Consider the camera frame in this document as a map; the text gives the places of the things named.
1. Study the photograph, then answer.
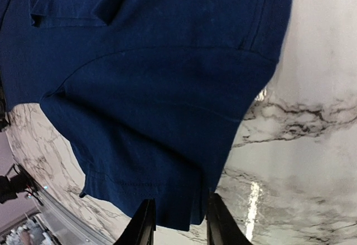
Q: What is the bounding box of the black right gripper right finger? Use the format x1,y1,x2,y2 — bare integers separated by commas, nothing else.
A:
206,193,251,245

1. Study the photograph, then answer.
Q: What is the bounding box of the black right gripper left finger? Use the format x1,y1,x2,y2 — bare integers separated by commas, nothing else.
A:
117,199,156,245

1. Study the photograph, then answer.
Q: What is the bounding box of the navy blue t-shirt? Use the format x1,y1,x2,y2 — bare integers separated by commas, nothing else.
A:
1,0,292,231

